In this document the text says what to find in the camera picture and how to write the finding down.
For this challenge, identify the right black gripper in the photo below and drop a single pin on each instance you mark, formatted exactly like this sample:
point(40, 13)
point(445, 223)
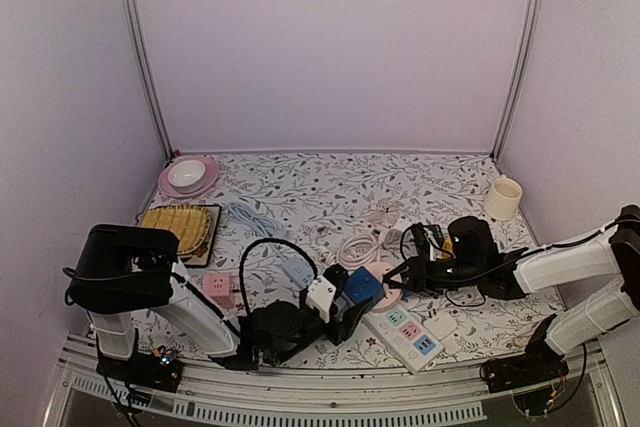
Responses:
point(417, 275)

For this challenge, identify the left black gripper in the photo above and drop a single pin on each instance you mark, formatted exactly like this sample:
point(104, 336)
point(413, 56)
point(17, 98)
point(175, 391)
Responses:
point(350, 323)

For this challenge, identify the dark blue cube socket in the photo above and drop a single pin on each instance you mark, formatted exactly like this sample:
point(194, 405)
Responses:
point(363, 286)

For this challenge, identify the white charger with cable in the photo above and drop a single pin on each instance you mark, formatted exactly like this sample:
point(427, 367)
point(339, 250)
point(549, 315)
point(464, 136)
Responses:
point(388, 221)

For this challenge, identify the light blue power strip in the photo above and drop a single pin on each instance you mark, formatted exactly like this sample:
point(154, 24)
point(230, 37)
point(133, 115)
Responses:
point(298, 272)

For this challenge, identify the dark green cube socket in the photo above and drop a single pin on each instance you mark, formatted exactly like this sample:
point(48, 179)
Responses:
point(435, 232)

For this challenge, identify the yellow cube socket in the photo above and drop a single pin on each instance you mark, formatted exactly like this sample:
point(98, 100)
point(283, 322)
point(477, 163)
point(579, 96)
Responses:
point(447, 246)

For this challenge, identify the white plug adapter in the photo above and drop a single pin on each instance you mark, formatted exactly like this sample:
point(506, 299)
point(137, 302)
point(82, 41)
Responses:
point(441, 325)

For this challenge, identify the white long power strip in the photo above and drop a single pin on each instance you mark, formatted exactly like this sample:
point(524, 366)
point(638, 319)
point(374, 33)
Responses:
point(405, 338)

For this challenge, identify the pink cube socket adapter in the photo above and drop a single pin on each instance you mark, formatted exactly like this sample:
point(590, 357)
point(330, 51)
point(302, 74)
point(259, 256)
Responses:
point(220, 288)

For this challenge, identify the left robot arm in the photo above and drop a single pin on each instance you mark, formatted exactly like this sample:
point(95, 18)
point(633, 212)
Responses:
point(125, 269)

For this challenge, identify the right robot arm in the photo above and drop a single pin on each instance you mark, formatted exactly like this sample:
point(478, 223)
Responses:
point(611, 250)

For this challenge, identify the cream ceramic mug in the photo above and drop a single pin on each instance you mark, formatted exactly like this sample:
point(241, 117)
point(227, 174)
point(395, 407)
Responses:
point(503, 198)

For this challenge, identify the black framed mat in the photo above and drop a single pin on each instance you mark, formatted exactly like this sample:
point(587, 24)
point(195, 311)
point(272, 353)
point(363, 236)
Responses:
point(201, 257)

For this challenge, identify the yellow woven basket tray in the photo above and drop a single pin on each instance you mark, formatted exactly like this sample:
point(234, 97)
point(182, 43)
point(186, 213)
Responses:
point(190, 224)

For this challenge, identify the pink plate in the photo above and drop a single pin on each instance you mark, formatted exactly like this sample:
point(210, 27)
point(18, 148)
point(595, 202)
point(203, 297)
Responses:
point(212, 172)

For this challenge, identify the white bowl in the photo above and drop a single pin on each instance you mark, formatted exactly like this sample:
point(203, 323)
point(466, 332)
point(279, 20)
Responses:
point(187, 176)

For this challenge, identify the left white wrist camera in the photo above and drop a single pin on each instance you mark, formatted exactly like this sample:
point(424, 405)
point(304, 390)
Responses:
point(320, 296)

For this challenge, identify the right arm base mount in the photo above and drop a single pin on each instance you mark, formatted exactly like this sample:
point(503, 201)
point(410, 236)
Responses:
point(538, 363)

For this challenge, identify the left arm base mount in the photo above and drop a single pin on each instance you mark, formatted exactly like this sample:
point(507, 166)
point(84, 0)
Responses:
point(143, 369)

